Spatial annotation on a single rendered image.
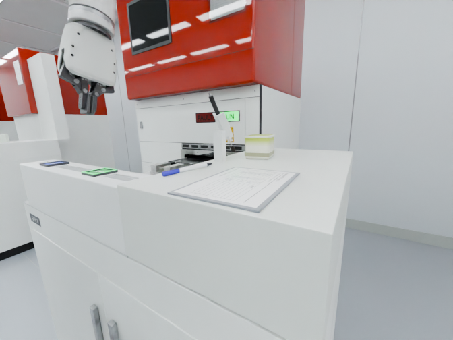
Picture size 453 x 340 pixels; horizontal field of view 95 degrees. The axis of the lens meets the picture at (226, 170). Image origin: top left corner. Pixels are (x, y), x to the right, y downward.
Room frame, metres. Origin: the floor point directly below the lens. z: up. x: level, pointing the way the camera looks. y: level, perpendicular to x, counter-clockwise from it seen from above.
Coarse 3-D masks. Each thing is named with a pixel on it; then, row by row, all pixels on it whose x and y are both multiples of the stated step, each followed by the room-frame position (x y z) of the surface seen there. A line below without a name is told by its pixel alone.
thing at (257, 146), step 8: (248, 136) 0.59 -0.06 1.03; (256, 136) 0.58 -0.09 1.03; (264, 136) 0.58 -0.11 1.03; (272, 136) 0.60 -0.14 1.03; (248, 144) 0.60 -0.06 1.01; (256, 144) 0.59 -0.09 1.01; (264, 144) 0.58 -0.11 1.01; (272, 144) 0.62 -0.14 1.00; (248, 152) 0.60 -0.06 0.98; (256, 152) 0.59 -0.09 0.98; (264, 152) 0.58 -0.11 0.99; (272, 152) 0.62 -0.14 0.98
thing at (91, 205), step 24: (24, 168) 0.63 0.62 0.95; (48, 168) 0.56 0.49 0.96; (72, 168) 0.58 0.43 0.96; (96, 168) 0.54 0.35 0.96; (48, 192) 0.55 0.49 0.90; (72, 192) 0.46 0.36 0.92; (96, 192) 0.40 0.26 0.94; (72, 216) 0.48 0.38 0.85; (96, 216) 0.41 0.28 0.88; (120, 216) 0.36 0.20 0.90; (120, 240) 0.37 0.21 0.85
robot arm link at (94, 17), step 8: (72, 8) 0.47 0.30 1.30; (80, 8) 0.47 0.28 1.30; (88, 8) 0.47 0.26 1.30; (72, 16) 0.47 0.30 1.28; (80, 16) 0.47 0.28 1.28; (88, 16) 0.47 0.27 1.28; (96, 16) 0.48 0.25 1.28; (104, 16) 0.49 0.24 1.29; (96, 24) 0.48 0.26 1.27; (104, 24) 0.49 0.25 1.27; (112, 24) 0.51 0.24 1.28; (112, 32) 0.51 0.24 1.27
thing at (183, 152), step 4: (184, 152) 1.10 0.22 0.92; (188, 152) 1.09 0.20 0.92; (192, 152) 1.07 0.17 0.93; (196, 152) 1.06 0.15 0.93; (200, 152) 1.04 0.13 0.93; (204, 152) 1.03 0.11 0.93; (208, 152) 1.01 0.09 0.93; (212, 152) 1.00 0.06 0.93; (228, 152) 0.95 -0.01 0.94; (232, 152) 0.94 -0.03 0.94; (236, 152) 0.93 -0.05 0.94; (184, 156) 1.10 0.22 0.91
